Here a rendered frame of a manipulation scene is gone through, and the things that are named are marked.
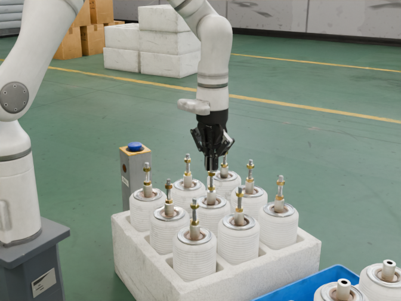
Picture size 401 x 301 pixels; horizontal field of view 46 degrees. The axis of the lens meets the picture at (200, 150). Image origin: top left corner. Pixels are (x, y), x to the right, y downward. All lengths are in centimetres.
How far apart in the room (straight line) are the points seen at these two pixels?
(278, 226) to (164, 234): 26
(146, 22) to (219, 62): 293
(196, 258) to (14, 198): 38
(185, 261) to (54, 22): 54
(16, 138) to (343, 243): 104
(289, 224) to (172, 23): 284
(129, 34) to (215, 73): 310
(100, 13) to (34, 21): 431
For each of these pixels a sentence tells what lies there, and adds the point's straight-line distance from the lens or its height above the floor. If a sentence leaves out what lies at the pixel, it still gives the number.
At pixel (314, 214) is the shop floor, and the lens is 170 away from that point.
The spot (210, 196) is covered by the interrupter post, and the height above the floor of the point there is 27.
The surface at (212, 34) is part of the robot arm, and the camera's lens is 101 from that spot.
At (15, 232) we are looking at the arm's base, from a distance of 96.
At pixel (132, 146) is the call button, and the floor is 33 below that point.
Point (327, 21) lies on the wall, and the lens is 633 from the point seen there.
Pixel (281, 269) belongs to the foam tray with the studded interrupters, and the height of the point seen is 15.
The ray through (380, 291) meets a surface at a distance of 95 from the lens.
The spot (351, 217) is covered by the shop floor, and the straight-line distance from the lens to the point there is 172.
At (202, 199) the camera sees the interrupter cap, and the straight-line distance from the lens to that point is 118.
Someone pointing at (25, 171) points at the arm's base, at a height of 44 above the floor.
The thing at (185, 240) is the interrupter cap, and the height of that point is 25.
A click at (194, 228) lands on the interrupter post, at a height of 28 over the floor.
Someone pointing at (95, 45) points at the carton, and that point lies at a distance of 512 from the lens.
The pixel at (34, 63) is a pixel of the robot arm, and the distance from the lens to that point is 88.
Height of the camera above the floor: 78
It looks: 20 degrees down
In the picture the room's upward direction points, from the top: straight up
